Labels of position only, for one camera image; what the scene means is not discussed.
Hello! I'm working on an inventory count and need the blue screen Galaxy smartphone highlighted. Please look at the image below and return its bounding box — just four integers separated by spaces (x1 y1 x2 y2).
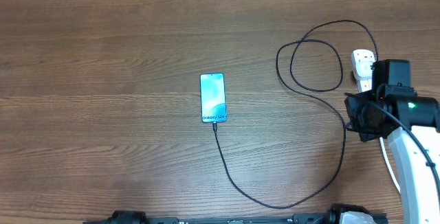
200 73 227 123

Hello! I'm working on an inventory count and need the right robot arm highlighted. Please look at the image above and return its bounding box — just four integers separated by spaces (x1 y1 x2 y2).
344 59 439 223

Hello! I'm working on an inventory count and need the black USB charging cable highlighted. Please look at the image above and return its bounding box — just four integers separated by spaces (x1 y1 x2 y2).
212 19 380 210

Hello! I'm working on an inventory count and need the white power strip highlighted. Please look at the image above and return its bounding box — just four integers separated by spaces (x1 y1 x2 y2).
351 49 375 92

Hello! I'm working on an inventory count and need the white charger plug adapter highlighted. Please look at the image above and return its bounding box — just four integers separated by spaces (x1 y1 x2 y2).
353 61 373 80

